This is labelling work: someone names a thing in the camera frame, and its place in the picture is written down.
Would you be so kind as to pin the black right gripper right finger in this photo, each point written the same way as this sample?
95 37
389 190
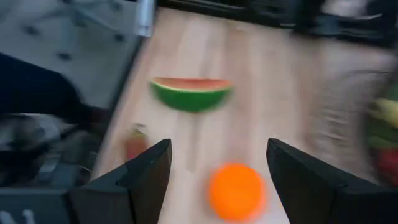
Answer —
326 199

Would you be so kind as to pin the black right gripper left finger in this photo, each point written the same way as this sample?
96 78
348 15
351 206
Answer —
124 196

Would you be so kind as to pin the orange fruit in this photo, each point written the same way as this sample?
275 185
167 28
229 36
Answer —
236 191

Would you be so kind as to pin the watermelon slice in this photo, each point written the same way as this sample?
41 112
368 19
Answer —
191 99

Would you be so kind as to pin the long red green vegetable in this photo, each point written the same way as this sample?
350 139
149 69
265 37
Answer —
135 147

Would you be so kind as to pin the red bell pepper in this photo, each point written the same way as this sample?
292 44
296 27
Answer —
388 165

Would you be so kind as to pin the round woven straw placemat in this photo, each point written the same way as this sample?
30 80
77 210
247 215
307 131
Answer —
335 124

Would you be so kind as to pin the green cucumber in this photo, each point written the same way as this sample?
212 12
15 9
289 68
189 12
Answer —
384 138

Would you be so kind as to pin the yellow squash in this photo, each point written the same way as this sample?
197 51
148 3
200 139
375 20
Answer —
388 112

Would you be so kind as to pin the person's leg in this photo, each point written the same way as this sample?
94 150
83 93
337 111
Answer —
31 90

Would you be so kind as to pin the silver metal post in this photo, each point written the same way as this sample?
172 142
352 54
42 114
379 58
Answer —
146 15

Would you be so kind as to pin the black table frame rail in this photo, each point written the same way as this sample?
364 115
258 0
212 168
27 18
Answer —
248 12

